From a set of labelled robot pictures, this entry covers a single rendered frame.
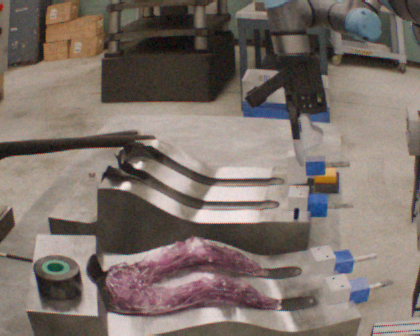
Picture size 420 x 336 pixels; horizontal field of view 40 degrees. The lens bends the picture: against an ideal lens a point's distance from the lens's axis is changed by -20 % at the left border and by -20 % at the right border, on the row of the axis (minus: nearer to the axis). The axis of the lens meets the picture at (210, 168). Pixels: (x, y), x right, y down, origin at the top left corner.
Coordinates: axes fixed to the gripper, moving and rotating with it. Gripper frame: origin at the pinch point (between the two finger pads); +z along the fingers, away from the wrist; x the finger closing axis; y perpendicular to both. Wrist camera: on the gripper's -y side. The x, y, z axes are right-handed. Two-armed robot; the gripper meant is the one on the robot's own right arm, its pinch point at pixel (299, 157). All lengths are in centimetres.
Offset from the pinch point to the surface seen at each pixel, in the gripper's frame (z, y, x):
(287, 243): 11.6, -1.9, -16.3
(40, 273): 3, -32, -54
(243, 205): 5.8, -10.2, -9.1
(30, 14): -120, -363, 581
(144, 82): 3, -142, 378
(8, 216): 8, -69, -1
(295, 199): 4.8, -0.3, -12.9
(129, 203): 1.9, -28.1, -17.5
